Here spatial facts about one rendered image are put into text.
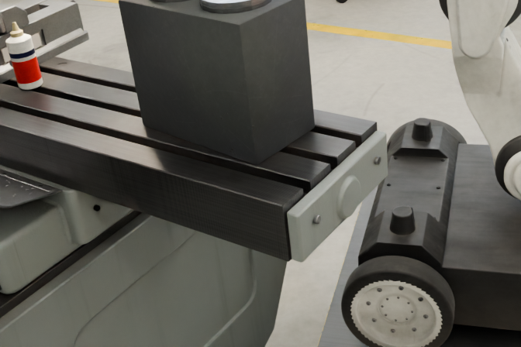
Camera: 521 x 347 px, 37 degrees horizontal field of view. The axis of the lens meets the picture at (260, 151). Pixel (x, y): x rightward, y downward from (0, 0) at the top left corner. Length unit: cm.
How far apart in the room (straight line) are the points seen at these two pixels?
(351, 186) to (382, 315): 52
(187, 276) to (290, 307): 80
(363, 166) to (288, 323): 122
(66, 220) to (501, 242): 78
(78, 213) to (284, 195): 39
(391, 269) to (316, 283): 95
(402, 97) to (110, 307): 222
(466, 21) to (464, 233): 41
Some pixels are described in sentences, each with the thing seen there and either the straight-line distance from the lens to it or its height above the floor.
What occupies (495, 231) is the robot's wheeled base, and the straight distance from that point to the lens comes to 151.
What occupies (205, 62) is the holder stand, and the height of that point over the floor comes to 109.
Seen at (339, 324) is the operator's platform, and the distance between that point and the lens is 155.
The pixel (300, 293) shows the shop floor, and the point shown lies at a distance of 226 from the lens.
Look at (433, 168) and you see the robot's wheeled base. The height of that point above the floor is 59.
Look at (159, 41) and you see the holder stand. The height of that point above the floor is 110.
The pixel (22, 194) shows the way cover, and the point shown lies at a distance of 114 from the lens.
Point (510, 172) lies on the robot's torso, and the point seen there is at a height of 69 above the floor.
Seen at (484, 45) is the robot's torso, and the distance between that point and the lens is 134.
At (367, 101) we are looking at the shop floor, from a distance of 330.
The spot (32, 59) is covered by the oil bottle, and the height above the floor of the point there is 101.
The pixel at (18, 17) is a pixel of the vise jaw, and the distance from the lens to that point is 139.
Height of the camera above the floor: 144
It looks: 29 degrees down
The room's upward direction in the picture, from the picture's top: 7 degrees counter-clockwise
